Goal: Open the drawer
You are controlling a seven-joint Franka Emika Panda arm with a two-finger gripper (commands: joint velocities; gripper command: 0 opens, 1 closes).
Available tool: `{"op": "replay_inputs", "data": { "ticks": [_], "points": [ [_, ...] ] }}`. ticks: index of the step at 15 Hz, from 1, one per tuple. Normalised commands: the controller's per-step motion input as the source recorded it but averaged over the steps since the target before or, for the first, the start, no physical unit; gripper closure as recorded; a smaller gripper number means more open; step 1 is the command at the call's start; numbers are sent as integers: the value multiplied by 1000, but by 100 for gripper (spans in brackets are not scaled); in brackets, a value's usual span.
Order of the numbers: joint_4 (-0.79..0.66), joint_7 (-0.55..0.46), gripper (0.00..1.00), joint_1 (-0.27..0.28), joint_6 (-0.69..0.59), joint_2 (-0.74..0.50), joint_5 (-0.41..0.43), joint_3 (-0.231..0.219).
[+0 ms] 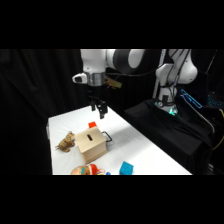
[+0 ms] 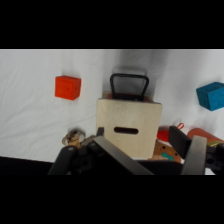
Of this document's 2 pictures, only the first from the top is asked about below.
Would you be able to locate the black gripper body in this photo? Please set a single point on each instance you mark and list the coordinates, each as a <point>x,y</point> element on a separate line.
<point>96,91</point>

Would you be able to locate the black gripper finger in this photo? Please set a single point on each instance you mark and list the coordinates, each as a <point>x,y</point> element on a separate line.
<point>103,111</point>
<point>93,106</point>

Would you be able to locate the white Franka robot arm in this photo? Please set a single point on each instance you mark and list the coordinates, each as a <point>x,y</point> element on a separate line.
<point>95,61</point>

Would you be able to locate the red block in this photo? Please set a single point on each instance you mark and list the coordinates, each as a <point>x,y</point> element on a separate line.
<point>92,124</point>

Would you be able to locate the tan wrist mounted piece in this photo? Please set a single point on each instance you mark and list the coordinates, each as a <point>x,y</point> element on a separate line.
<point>115,83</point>

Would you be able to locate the wooden box with slot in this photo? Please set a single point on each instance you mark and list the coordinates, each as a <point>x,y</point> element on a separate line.
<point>90,141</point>

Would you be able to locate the brown plush toy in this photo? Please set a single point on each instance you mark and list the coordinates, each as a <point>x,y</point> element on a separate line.
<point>66,142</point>

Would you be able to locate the black curtain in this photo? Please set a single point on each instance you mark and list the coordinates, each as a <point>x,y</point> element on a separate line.
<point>33,100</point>

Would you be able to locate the black cloth covered stand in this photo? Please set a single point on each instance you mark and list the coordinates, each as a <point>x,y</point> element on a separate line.
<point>160,133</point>

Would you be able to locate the orange and red doll toy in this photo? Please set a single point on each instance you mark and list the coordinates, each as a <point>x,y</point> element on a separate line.
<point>85,170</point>

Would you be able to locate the teal blue block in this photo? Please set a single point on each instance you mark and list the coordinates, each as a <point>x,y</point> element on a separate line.
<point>126,168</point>

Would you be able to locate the small blue toy piece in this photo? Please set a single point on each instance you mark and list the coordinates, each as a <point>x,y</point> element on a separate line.
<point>108,173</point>

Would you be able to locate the blue lit device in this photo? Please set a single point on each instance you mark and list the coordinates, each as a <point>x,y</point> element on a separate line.
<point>191,98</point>

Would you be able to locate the cyan lit keyboard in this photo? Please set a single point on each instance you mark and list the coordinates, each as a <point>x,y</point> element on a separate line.
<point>216,101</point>

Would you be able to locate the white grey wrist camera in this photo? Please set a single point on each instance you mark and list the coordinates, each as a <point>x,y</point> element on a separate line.
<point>79,78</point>

